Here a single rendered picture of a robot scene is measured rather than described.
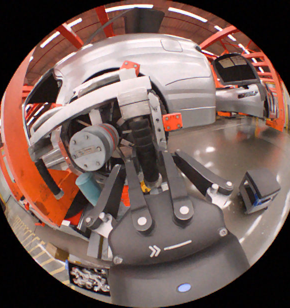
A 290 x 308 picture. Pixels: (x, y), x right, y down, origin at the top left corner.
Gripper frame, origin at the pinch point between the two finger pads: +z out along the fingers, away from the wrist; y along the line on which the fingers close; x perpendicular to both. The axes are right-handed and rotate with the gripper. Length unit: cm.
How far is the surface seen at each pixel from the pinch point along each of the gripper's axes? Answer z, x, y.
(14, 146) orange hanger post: 0, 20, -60
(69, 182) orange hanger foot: 26, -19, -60
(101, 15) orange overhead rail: 82, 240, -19
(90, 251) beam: -10, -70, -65
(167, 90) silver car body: 46, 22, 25
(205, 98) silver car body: 46, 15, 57
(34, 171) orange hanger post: 7, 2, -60
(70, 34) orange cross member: 68, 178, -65
